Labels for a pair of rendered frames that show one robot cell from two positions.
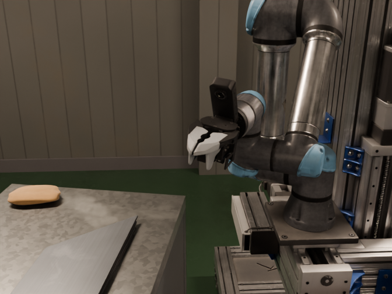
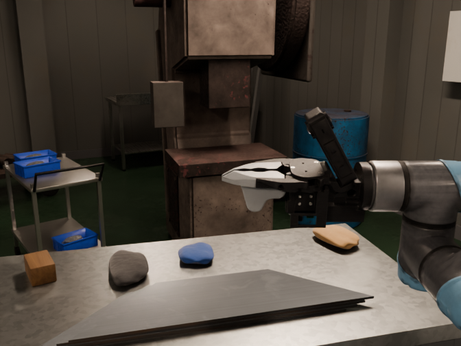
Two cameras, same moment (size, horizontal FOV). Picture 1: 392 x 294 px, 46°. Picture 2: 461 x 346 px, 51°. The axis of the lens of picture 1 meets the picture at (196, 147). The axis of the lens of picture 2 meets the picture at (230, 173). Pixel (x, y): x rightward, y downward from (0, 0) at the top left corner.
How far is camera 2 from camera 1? 0.79 m
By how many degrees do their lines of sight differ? 64
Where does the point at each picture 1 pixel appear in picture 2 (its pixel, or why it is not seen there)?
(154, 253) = (331, 334)
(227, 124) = (310, 171)
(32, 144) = not seen: outside the picture
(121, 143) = not seen: outside the picture
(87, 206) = (361, 267)
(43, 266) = (243, 277)
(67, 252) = (272, 281)
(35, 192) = (333, 233)
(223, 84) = (309, 115)
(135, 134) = not seen: outside the picture
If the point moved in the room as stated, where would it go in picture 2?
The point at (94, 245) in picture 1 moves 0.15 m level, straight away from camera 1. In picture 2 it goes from (294, 290) to (337, 272)
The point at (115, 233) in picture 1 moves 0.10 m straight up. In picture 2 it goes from (325, 294) to (328, 255)
